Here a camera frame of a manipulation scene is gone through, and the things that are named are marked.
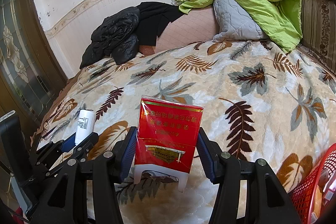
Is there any white small bottle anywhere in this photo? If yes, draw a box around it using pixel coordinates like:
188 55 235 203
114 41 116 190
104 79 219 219
75 110 96 145

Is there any grey quilted pillow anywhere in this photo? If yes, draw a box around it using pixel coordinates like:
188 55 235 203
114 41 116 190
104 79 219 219
213 0 269 43

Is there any wooden glass door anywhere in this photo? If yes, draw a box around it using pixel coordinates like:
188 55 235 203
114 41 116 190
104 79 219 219
1 0 67 140

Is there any red cigarette pack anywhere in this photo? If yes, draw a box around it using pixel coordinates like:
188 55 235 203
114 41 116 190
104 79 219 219
134 96 203 192

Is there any black cloth garment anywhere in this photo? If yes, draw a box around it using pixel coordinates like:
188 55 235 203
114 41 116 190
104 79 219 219
135 2 184 46

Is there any leaf pattern blanket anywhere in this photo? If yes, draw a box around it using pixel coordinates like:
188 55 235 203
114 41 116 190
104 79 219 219
31 39 336 224

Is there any striped sofa cushion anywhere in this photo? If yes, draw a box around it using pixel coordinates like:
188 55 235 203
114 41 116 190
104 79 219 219
301 0 335 74

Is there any black puffer jacket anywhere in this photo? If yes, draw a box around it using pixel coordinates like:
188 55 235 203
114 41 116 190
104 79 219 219
80 7 139 69

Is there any red plastic basket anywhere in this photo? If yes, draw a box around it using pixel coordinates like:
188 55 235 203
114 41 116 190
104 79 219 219
289 143 335 223

